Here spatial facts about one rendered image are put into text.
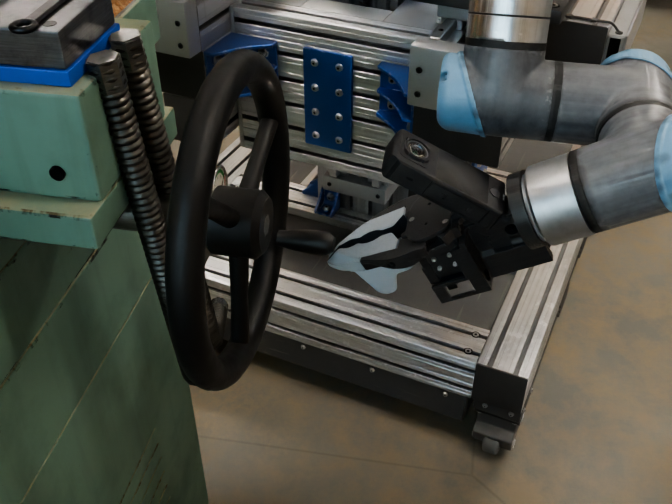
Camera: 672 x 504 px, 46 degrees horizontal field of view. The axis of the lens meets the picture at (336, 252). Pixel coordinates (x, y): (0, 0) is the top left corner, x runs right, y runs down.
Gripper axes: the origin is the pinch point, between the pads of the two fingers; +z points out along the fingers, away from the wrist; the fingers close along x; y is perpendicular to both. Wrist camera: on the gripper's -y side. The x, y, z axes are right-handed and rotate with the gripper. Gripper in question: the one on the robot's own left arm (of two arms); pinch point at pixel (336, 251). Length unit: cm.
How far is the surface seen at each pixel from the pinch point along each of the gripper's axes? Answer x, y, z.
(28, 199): -15.6, -24.1, 9.7
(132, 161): -11.4, -21.8, 2.9
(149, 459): -5.1, 18.4, 38.9
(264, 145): 0.2, -13.6, -0.4
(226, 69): -7.4, -23.8, -6.4
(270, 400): 36, 54, 56
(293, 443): 26, 57, 50
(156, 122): -6.8, -22.3, 2.3
